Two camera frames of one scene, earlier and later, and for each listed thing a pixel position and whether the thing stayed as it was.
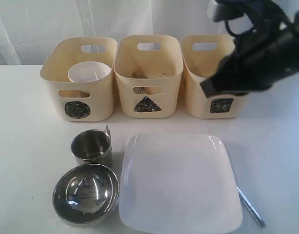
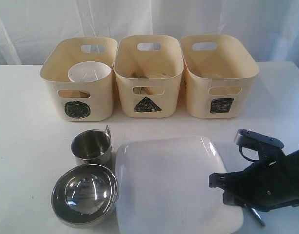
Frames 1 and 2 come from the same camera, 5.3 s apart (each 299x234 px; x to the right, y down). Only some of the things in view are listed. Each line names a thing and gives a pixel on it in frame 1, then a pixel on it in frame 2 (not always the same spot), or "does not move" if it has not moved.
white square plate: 178,183 does not move
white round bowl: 87,71 does not move
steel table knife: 251,207 does not move
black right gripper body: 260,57 -> 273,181
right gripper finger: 227,9 -> 250,139
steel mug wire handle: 93,146 does not move
